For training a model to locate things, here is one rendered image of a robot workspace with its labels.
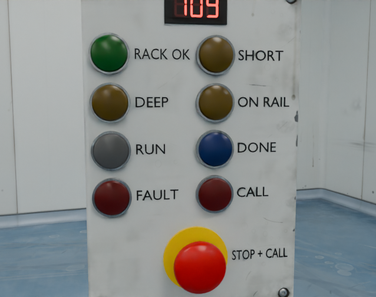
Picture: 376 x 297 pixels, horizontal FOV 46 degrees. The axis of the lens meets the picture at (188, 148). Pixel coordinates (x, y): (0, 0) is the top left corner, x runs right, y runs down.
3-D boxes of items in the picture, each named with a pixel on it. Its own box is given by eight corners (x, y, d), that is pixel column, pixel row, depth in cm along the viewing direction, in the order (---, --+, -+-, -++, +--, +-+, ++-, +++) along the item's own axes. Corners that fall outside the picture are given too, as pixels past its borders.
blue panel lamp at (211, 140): (233, 167, 35) (234, 131, 34) (198, 168, 34) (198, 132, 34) (231, 165, 35) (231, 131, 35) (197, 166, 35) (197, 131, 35)
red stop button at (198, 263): (228, 296, 33) (228, 244, 33) (175, 299, 33) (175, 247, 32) (215, 273, 38) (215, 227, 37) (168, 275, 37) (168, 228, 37)
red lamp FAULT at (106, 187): (130, 216, 34) (129, 180, 33) (93, 217, 33) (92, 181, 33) (130, 213, 35) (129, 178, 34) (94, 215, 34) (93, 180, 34)
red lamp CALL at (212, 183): (233, 212, 35) (233, 177, 35) (198, 213, 35) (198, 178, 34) (230, 210, 36) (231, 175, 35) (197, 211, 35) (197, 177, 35)
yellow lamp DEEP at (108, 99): (129, 121, 33) (128, 83, 33) (91, 121, 33) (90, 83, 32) (128, 121, 34) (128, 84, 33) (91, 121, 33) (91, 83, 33)
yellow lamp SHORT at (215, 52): (234, 73, 34) (235, 36, 33) (198, 72, 33) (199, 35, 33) (232, 73, 35) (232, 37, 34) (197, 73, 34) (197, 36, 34)
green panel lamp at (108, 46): (128, 72, 33) (128, 33, 32) (89, 72, 32) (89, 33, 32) (128, 72, 33) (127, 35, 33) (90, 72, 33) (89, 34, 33)
